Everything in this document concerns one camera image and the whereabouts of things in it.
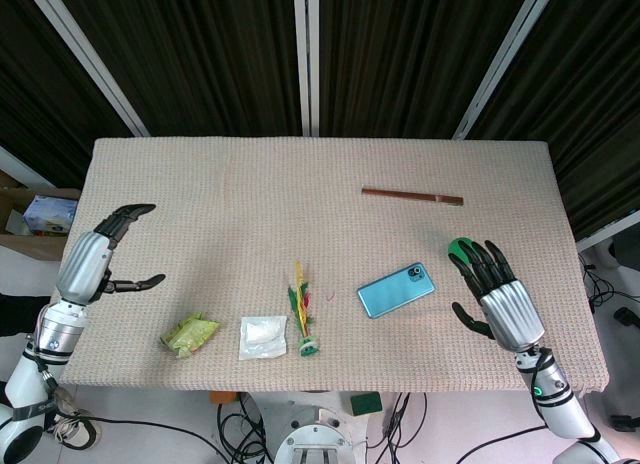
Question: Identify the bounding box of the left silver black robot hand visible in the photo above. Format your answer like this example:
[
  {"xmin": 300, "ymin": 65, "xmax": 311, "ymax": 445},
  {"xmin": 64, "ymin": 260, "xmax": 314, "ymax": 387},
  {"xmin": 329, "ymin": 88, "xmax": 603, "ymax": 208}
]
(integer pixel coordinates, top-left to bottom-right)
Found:
[{"xmin": 54, "ymin": 202, "xmax": 167, "ymax": 307}]

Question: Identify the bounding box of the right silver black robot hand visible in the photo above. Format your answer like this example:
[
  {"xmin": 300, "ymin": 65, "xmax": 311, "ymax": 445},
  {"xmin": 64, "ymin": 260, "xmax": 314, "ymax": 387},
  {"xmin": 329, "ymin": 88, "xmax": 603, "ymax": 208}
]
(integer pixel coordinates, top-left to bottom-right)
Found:
[{"xmin": 447, "ymin": 239, "xmax": 546, "ymax": 354}]

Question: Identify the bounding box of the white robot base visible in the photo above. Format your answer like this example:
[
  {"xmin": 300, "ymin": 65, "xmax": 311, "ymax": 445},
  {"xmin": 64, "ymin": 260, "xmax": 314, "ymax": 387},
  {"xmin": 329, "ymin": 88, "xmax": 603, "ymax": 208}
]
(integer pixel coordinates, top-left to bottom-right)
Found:
[{"xmin": 272, "ymin": 391, "xmax": 369, "ymax": 464}]

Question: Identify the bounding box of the blue tissue box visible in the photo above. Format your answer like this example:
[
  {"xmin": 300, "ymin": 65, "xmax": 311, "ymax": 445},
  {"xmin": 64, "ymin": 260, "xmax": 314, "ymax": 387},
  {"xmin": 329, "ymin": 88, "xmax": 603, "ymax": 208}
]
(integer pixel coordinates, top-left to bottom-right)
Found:
[{"xmin": 22, "ymin": 194, "xmax": 79, "ymax": 237}]

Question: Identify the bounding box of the cardboard box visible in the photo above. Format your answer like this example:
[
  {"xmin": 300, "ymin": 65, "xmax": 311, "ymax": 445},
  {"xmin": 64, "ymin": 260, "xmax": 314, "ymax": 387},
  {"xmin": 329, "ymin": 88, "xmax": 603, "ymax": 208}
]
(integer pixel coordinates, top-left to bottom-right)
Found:
[{"xmin": 0, "ymin": 168, "xmax": 81, "ymax": 262}]

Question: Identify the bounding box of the green round object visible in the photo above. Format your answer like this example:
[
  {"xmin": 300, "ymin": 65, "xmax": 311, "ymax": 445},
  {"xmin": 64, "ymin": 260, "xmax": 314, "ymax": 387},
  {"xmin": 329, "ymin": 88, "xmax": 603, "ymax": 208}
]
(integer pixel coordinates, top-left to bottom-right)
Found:
[{"xmin": 446, "ymin": 237, "xmax": 474, "ymax": 261}]

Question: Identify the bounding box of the blue smartphone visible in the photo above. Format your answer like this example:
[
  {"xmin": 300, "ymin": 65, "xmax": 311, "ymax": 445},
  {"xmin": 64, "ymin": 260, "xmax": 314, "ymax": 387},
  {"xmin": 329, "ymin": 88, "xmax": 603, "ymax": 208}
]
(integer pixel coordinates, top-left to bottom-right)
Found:
[{"xmin": 356, "ymin": 261, "xmax": 436, "ymax": 320}]

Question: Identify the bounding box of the green snack packet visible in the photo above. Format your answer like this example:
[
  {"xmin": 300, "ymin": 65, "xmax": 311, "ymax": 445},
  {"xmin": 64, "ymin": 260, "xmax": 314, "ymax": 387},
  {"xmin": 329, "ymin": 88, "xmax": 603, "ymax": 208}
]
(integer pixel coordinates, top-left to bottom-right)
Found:
[{"xmin": 159, "ymin": 311, "xmax": 222, "ymax": 360}]

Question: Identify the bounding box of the brown wooden stick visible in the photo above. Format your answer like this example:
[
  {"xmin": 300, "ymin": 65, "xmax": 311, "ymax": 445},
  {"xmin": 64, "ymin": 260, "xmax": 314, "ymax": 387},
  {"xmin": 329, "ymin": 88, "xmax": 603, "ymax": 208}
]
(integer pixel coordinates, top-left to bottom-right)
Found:
[{"xmin": 360, "ymin": 185, "xmax": 465, "ymax": 207}]

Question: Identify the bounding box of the white sneaker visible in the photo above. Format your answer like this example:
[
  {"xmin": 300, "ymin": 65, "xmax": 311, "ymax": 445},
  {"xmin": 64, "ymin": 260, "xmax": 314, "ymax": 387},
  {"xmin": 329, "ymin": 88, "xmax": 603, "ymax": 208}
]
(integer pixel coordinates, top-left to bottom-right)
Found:
[{"xmin": 45, "ymin": 408, "xmax": 103, "ymax": 445}]

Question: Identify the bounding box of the green sponge block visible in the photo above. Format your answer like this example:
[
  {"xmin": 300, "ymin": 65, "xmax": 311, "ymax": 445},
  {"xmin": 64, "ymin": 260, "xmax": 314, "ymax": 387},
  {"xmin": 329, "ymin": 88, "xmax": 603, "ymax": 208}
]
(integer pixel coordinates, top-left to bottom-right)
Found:
[{"xmin": 349, "ymin": 391, "xmax": 383, "ymax": 417}]

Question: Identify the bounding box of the white plastic packet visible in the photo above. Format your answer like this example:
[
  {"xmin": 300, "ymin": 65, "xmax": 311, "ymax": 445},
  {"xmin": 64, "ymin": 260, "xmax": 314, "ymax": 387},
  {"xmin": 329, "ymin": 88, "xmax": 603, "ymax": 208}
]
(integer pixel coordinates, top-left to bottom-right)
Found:
[{"xmin": 237, "ymin": 314, "xmax": 289, "ymax": 362}]

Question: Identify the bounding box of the colourful feather shuttlecock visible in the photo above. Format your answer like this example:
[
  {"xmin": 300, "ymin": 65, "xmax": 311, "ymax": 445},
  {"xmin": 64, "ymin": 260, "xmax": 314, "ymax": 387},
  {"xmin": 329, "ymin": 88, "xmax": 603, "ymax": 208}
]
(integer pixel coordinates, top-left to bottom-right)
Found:
[{"xmin": 286, "ymin": 260, "xmax": 321, "ymax": 359}]

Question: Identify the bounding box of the beige woven table cloth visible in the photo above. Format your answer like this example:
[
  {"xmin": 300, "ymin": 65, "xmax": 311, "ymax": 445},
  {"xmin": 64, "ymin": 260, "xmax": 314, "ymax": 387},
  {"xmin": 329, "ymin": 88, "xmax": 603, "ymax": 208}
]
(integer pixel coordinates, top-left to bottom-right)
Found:
[{"xmin": 56, "ymin": 136, "xmax": 611, "ymax": 395}]

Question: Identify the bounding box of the black curtain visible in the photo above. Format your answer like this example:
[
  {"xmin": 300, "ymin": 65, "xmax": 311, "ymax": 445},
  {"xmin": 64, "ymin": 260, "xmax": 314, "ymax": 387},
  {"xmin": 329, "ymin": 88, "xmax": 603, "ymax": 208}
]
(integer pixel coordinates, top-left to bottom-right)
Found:
[{"xmin": 0, "ymin": 0, "xmax": 640, "ymax": 243}]

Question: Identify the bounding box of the white window frame post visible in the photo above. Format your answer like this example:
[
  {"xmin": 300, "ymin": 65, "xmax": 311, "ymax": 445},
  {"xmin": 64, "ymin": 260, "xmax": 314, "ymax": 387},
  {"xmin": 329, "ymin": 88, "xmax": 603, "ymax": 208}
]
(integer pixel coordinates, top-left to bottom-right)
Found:
[
  {"xmin": 22, "ymin": 0, "xmax": 151, "ymax": 138},
  {"xmin": 292, "ymin": 0, "xmax": 321, "ymax": 138},
  {"xmin": 452, "ymin": 0, "xmax": 561, "ymax": 140}
]

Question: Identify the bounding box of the black cable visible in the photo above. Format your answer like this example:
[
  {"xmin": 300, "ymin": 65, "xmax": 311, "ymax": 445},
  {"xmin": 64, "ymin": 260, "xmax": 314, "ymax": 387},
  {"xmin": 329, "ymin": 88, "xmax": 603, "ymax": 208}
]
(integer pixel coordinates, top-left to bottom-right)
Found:
[{"xmin": 97, "ymin": 391, "xmax": 276, "ymax": 464}]

